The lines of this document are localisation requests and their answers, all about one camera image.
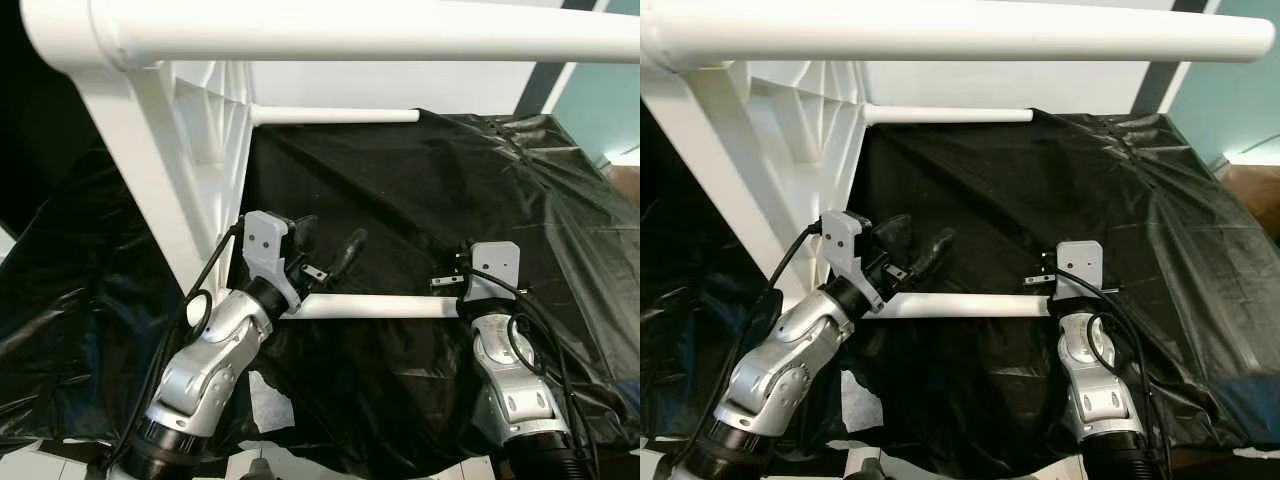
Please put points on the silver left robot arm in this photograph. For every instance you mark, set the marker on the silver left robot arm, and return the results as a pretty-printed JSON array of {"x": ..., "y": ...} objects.
[
  {"x": 800, "y": 350},
  {"x": 215, "y": 350}
]

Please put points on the black plastic table cover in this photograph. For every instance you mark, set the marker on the black plastic table cover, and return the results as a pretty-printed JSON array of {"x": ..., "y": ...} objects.
[
  {"x": 450, "y": 200},
  {"x": 1100, "y": 200}
]

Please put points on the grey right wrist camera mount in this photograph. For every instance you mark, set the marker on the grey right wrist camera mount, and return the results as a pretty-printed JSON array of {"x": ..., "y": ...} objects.
[
  {"x": 495, "y": 265},
  {"x": 1080, "y": 265}
]

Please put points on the white plastic table top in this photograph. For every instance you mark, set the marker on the white plastic table top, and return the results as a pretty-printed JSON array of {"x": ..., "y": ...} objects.
[
  {"x": 150, "y": 150},
  {"x": 740, "y": 150}
]

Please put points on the black wall pillar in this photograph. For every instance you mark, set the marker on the black wall pillar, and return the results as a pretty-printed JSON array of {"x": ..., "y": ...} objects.
[
  {"x": 1160, "y": 90},
  {"x": 545, "y": 88}
]

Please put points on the brown wooden furniture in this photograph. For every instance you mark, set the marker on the brown wooden furniture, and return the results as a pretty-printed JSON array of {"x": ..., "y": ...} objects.
[
  {"x": 628, "y": 185},
  {"x": 1255, "y": 188}
]

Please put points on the black door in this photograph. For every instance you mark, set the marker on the black door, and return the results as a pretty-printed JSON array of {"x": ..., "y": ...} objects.
[
  {"x": 40, "y": 130},
  {"x": 655, "y": 130}
]

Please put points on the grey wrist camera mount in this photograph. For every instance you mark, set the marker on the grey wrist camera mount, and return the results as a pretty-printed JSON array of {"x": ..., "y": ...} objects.
[
  {"x": 842, "y": 240},
  {"x": 262, "y": 240},
  {"x": 495, "y": 265},
  {"x": 1080, "y": 265}
]

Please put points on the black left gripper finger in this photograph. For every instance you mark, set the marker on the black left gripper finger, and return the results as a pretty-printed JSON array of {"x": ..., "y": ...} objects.
[
  {"x": 895, "y": 232},
  {"x": 305, "y": 232},
  {"x": 935, "y": 252},
  {"x": 350, "y": 252}
]

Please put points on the teal glass panel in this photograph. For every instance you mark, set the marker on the teal glass panel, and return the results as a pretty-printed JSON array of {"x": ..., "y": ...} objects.
[
  {"x": 1235, "y": 115},
  {"x": 605, "y": 110}
]

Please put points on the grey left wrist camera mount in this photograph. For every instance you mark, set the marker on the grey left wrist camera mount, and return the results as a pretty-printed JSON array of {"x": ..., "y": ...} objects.
[
  {"x": 842, "y": 240},
  {"x": 262, "y": 240}
]

